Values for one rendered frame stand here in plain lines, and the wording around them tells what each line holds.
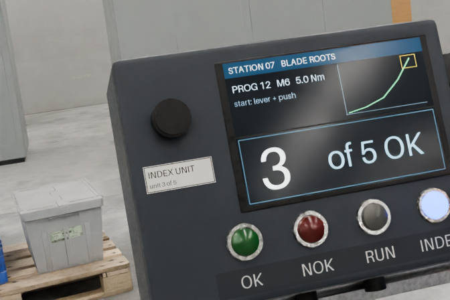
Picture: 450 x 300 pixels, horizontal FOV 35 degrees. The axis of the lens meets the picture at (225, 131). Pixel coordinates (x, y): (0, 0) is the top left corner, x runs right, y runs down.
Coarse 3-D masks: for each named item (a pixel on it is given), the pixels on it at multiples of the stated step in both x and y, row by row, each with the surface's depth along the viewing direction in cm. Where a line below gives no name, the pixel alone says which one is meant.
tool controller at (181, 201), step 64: (128, 64) 52; (192, 64) 53; (256, 64) 54; (320, 64) 55; (384, 64) 56; (128, 128) 51; (192, 128) 52; (256, 128) 53; (320, 128) 54; (384, 128) 55; (448, 128) 56; (128, 192) 55; (192, 192) 52; (320, 192) 53; (384, 192) 54; (448, 192) 55; (192, 256) 51; (256, 256) 52; (320, 256) 53; (384, 256) 54; (448, 256) 55
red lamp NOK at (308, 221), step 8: (304, 216) 53; (312, 216) 52; (320, 216) 53; (296, 224) 52; (304, 224) 52; (312, 224) 52; (320, 224) 52; (296, 232) 52; (304, 232) 52; (312, 232) 52; (320, 232) 52; (296, 240) 53; (304, 240) 52; (312, 240) 52; (320, 240) 53
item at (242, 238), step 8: (240, 224) 52; (248, 224) 52; (232, 232) 51; (240, 232) 51; (248, 232) 51; (256, 232) 52; (232, 240) 51; (240, 240) 51; (248, 240) 51; (256, 240) 51; (232, 248) 51; (240, 248) 51; (248, 248) 51; (256, 248) 51; (240, 256) 51; (248, 256) 51
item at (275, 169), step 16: (240, 144) 53; (256, 144) 53; (272, 144) 53; (288, 144) 53; (240, 160) 52; (256, 160) 53; (272, 160) 53; (288, 160) 53; (304, 160) 53; (256, 176) 52; (272, 176) 53; (288, 176) 53; (304, 176) 53; (256, 192) 52; (272, 192) 53; (288, 192) 53; (304, 192) 53
